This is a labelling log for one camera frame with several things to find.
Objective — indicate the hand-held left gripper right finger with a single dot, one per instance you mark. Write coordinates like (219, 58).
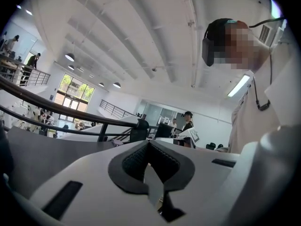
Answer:
(200, 185)

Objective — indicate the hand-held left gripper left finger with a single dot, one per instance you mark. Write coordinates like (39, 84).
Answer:
(94, 196)

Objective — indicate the purple flat case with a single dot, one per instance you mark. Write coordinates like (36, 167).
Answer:
(117, 142)

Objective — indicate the black computer monitor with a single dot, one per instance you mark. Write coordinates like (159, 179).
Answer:
(163, 131)

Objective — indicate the black office chair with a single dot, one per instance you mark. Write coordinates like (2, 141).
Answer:
(138, 131)

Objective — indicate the person's beige sweatshirt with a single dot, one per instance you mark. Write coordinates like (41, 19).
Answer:
(254, 126)

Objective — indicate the black metal railing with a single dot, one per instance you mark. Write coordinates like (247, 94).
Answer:
(70, 110)

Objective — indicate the long ceiling light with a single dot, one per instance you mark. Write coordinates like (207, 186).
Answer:
(238, 85)

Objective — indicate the large glass entrance window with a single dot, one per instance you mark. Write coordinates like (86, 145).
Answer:
(73, 91)

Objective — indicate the dark pendant lamp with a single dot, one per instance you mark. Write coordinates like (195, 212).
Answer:
(101, 84)
(71, 67)
(70, 57)
(116, 85)

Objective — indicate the grey balcony railing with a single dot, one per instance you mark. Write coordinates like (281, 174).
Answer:
(35, 78)

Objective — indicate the person's head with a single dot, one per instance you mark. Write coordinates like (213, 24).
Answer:
(242, 50)

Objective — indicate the white air vent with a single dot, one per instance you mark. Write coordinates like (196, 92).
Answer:
(264, 33)

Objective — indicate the black head-mounted camera rig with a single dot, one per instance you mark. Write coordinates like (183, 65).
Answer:
(208, 50)

